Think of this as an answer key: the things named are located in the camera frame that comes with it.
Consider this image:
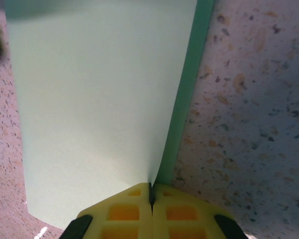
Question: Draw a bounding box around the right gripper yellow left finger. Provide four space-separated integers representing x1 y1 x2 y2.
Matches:
62 182 153 239

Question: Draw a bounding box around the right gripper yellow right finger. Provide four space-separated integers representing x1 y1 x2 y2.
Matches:
151 183 245 239

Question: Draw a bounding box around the light green paper sheet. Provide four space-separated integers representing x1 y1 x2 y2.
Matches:
4 0 217 230

